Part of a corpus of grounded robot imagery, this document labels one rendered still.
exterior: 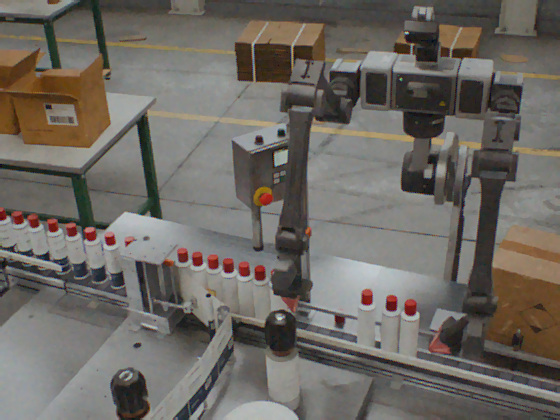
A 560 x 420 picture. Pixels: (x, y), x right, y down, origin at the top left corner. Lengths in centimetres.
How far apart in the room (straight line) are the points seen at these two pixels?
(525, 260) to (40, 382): 145
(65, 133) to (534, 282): 234
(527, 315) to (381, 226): 221
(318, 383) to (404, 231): 230
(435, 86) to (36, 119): 206
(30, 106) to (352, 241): 182
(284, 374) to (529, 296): 73
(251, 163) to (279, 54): 414
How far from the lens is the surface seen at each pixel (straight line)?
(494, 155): 194
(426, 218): 453
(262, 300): 233
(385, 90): 249
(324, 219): 449
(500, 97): 239
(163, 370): 230
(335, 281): 265
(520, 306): 232
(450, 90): 245
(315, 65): 204
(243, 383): 222
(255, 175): 212
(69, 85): 398
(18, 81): 402
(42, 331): 261
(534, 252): 235
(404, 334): 221
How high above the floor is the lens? 244
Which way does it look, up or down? 32 degrees down
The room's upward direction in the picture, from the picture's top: 3 degrees counter-clockwise
